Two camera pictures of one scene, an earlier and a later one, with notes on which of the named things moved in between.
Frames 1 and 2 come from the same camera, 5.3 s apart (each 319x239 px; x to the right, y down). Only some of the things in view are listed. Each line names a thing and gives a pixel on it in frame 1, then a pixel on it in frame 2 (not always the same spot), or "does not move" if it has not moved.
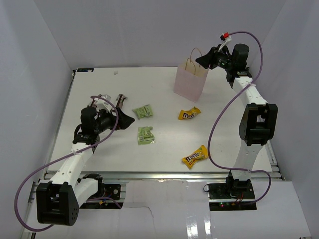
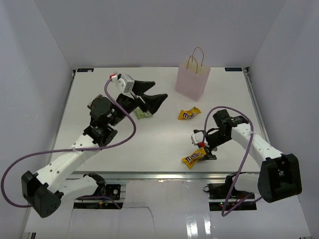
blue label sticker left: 85,69 does not move
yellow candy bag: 186,114 does not move
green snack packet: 143,111 does not move
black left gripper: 124,121 -> 152,102
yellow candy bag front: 202,153 does not move
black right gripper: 206,61 -> 209,149
